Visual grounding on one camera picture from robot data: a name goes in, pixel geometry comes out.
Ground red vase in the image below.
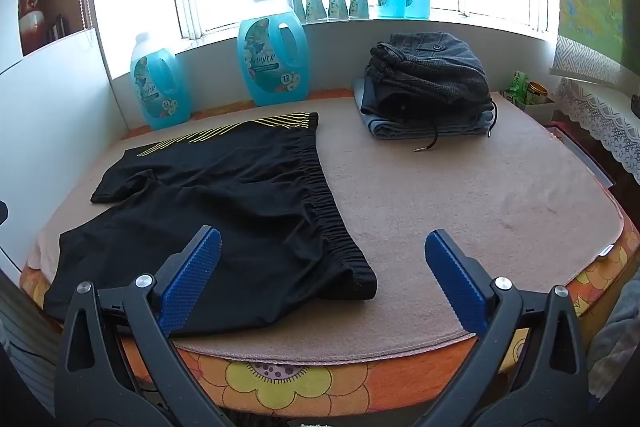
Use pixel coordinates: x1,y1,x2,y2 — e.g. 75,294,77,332
19,0,43,55

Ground gold tin can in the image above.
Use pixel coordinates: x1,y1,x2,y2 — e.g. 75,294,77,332
527,81,551,108

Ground folded grey tweed pants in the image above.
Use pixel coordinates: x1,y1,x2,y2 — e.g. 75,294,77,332
367,32,491,115

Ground black pants with yellow stripes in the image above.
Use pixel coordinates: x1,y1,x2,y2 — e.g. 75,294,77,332
44,111,378,339

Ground green tea box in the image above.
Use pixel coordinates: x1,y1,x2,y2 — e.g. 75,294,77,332
505,71,531,105

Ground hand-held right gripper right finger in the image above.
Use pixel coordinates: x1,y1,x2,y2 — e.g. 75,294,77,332
415,229,591,427

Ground orange floral bedsheet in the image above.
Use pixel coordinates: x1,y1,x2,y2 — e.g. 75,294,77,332
20,94,640,418

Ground grey cloth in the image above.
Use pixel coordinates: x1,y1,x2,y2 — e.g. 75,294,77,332
585,287,640,398

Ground folded dark pants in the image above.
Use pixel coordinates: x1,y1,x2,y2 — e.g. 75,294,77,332
360,74,498,154

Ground white lace cloth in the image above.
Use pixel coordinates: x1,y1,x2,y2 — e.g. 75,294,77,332
557,77,640,185

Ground folded blue-grey pants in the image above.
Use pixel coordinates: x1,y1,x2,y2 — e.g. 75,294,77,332
352,77,498,140

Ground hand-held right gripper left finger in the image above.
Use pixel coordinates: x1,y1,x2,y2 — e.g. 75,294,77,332
54,224,236,427

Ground white box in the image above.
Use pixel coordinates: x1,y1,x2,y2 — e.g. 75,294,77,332
515,99,556,125

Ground dark books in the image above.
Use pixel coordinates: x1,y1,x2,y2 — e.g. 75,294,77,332
47,13,68,42

